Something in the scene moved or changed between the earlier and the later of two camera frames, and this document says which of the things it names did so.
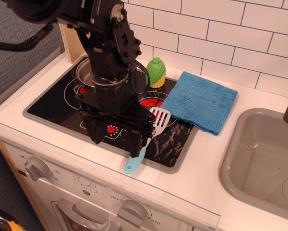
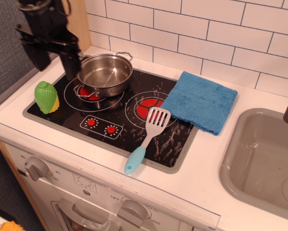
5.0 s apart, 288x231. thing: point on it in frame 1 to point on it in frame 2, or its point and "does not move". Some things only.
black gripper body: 115,96 to 47,30
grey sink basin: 260,164 does not move
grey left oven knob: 36,168 does not move
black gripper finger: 137,139 to 72,63
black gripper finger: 95,127 to 40,57
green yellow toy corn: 156,70 to 46,96
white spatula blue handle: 161,116 does not move
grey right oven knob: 132,213 does not move
